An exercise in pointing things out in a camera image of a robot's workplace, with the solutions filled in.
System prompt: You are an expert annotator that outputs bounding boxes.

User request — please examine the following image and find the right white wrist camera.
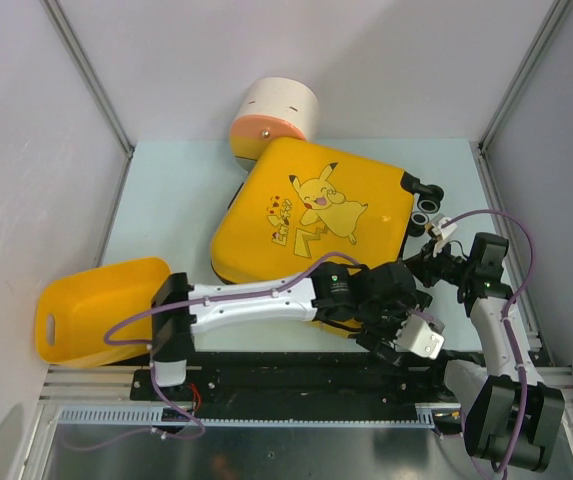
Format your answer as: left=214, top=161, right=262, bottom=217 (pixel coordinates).
left=425, top=214, right=457, bottom=258

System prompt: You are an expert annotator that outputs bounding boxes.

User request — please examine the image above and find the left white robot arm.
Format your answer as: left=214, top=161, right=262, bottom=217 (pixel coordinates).
left=151, top=261, right=444, bottom=400

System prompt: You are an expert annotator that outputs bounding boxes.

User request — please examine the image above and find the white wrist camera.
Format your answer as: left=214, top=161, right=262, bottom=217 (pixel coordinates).
left=425, top=214, right=457, bottom=258
left=394, top=313, right=445, bottom=360

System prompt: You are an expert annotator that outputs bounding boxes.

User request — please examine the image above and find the pastel round drawer box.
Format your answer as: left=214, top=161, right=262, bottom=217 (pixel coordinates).
left=229, top=77, right=320, bottom=172

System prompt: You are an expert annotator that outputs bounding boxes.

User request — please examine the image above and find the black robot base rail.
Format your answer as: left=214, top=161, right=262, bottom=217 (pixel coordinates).
left=130, top=350, right=472, bottom=428

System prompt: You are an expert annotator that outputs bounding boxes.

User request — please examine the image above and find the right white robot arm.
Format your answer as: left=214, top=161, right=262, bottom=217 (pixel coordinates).
left=405, top=233, right=565, bottom=473

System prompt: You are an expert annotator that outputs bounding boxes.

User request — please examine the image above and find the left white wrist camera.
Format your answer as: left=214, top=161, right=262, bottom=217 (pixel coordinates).
left=394, top=313, right=445, bottom=360

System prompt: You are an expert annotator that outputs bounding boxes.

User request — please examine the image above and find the yellow Pikachu suitcase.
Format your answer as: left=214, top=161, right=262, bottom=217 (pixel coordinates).
left=210, top=137, right=444, bottom=284

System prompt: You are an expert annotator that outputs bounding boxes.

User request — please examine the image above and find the white slotted cable duct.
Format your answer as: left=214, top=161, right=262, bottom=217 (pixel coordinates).
left=58, top=404, right=461, bottom=429

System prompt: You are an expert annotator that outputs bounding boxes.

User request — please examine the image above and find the yellow plastic basket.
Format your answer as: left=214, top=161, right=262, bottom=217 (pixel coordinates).
left=35, top=257, right=170, bottom=368

